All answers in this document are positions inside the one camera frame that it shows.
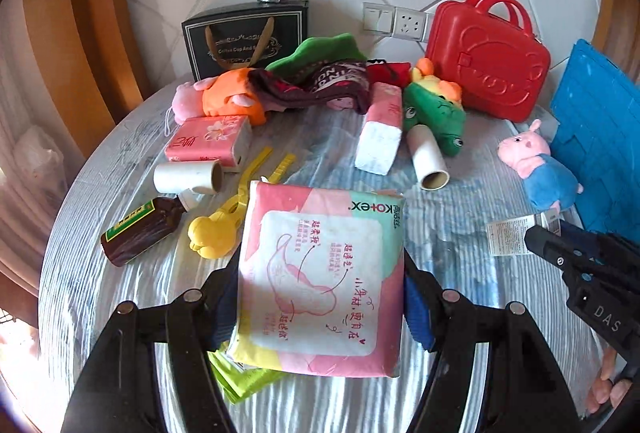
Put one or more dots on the yellow duck snowball clamp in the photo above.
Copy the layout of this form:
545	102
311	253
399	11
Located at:
215	236

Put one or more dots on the white label card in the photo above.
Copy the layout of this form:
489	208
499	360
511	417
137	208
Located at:
507	238

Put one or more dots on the green yellow duck plush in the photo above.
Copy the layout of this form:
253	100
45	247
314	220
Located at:
435	103

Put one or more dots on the green wet wipes pack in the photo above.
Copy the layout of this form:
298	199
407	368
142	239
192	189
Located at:
239	381

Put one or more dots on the green felt leaf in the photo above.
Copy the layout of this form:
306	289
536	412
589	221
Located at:
313	54

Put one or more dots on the pink sanitary pad pack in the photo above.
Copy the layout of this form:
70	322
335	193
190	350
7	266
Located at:
320	286

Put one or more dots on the person right hand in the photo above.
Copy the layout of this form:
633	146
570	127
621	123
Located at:
603	390

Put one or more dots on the dark maroon knit hat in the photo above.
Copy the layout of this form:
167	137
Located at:
336	81

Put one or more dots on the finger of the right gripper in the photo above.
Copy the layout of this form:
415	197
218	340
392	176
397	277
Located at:
555	252
606	248

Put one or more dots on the small George pig plush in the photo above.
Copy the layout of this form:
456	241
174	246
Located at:
549	184

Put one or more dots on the white cardboard tube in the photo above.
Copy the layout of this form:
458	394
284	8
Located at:
203	177

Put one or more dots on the brown medicine bottle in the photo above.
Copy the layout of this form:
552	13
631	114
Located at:
141	229

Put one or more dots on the wall socket panel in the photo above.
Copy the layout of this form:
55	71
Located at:
396	22

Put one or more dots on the white tissue pack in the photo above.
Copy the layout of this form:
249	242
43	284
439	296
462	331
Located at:
381	132

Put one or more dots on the black coffee cup gift box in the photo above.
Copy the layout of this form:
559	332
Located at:
244	35

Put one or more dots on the blue plastic storage crate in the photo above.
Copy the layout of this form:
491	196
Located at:
598	111

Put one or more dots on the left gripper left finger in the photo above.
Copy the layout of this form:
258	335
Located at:
118	390

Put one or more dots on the orange pink pig plush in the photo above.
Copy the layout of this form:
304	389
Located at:
228	94

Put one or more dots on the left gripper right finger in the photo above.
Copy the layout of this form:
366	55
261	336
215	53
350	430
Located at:
524	387

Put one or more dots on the pink tissue pack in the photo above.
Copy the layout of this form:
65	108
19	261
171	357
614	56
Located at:
225	139

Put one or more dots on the red toy suitcase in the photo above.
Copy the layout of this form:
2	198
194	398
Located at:
488	47

